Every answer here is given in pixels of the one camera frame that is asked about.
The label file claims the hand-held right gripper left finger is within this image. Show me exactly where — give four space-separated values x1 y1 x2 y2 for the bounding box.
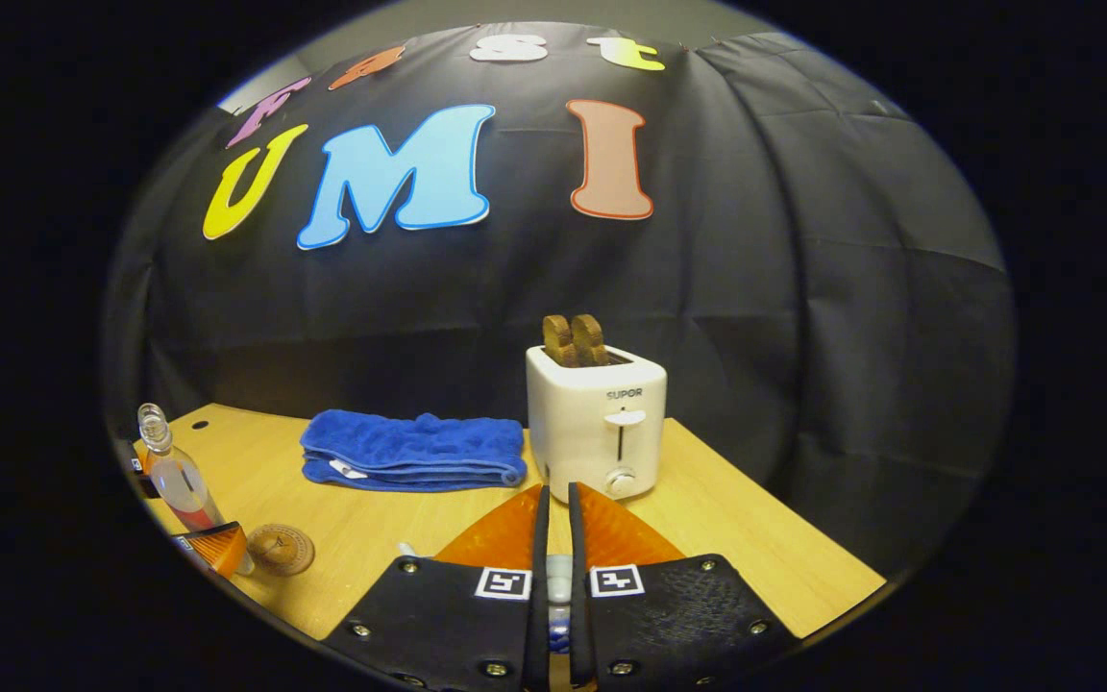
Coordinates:
323 483 552 692

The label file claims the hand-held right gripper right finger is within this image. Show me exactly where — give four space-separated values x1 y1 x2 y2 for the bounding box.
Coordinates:
568 482 797 692

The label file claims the clear plastic water bottle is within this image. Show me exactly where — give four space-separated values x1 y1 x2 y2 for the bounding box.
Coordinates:
137 404 257 578

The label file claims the white blue teacup lid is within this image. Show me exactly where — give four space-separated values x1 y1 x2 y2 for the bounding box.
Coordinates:
548 553 574 656

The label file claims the round wooden coaster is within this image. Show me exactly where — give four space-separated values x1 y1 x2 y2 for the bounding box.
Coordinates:
246 524 316 578

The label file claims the white toaster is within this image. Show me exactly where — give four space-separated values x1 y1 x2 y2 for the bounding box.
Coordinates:
526 344 668 503

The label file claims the folded blue towel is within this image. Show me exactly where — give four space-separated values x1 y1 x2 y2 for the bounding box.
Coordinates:
300 410 528 493

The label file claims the brown bread slice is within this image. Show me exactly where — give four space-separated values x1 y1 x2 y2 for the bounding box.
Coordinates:
542 315 578 368
573 314 610 367

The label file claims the black backdrop cloth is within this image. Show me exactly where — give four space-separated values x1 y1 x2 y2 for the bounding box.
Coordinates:
102 21 1016 578

